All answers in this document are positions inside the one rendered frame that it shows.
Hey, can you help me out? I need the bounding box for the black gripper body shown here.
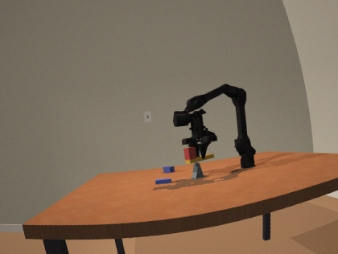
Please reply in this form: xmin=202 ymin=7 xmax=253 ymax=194
xmin=182 ymin=124 xmax=217 ymax=145

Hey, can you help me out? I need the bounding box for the yellow bar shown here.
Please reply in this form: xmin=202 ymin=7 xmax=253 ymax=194
xmin=183 ymin=147 xmax=214 ymax=163

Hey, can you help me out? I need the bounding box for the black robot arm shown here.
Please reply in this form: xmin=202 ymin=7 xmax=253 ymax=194
xmin=173 ymin=84 xmax=256 ymax=168

